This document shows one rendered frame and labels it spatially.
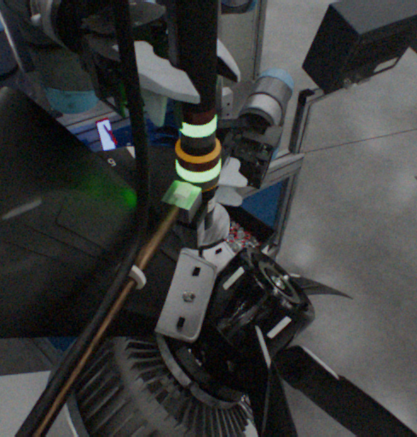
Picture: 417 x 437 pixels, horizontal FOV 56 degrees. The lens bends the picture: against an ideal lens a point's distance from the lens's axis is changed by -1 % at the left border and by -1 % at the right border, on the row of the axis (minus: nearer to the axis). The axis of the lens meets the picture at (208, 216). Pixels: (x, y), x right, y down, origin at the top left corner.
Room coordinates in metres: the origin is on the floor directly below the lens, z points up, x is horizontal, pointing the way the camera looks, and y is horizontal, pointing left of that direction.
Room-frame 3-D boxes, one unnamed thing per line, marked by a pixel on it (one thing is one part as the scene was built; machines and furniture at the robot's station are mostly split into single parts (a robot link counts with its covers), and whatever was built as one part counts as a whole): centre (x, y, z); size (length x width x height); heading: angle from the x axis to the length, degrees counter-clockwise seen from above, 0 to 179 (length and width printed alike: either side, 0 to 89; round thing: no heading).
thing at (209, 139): (0.29, 0.01, 1.40); 0.03 x 0.03 x 0.01
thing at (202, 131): (0.29, 0.01, 1.42); 0.03 x 0.03 x 0.01
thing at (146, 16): (0.38, 0.09, 1.44); 0.12 x 0.08 x 0.09; 42
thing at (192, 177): (0.29, 0.01, 1.36); 0.04 x 0.04 x 0.01
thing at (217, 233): (0.28, 0.01, 1.31); 0.09 x 0.07 x 0.10; 157
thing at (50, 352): (0.42, 0.48, 0.39); 0.04 x 0.04 x 0.78; 32
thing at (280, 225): (0.88, -0.25, 0.39); 0.04 x 0.04 x 0.78; 32
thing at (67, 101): (0.51, 0.19, 1.34); 0.11 x 0.08 x 0.11; 146
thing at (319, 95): (0.93, -0.34, 1.04); 0.24 x 0.03 x 0.03; 122
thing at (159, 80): (0.29, 0.04, 1.45); 0.09 x 0.03 x 0.06; 33
